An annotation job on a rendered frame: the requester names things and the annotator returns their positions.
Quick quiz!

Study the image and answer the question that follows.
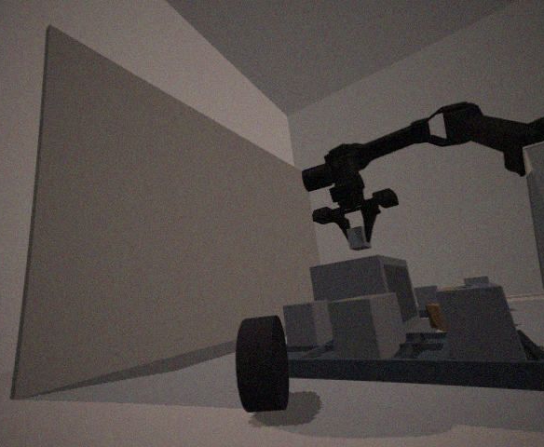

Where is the brown rectangular block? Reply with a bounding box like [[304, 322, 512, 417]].
[[426, 304, 446, 332]]

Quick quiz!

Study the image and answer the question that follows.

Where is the black wheel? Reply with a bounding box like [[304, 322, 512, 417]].
[[236, 315, 289, 413]]

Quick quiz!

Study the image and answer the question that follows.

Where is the beige flat wall panel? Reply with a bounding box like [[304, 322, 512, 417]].
[[10, 25, 320, 400]]

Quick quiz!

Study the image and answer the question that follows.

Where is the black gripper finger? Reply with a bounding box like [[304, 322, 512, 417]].
[[360, 207, 381, 243], [329, 215, 350, 241]]

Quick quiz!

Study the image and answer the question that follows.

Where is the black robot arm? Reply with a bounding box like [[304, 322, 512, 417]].
[[302, 102, 544, 203]]

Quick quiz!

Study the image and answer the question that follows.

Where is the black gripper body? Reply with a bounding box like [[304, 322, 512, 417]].
[[312, 188, 399, 224]]

